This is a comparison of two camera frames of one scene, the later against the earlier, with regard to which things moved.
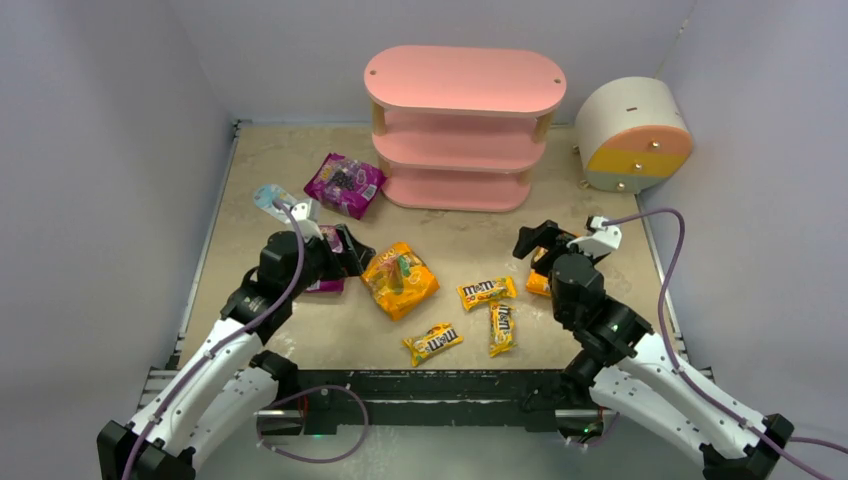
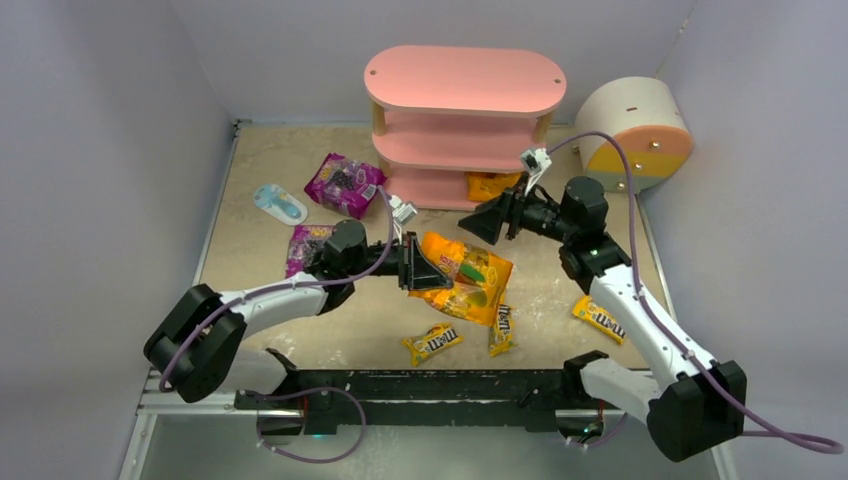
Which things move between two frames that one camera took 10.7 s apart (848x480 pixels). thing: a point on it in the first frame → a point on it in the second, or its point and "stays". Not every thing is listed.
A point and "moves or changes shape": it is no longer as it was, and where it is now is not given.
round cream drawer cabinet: (632, 135) stays
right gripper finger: (545, 265) → (487, 221)
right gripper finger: (529, 238) → (515, 203)
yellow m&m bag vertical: (501, 320) stays
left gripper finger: (364, 252) → (414, 254)
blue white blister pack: (274, 200) stays
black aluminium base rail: (437, 401) stays
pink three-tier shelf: (459, 129) stays
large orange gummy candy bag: (400, 279) moves or changes shape
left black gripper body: (342, 250) → (404, 264)
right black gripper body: (544, 245) → (515, 215)
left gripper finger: (349, 255) → (418, 274)
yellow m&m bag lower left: (436, 338) stays
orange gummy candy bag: (538, 284) → (486, 186)
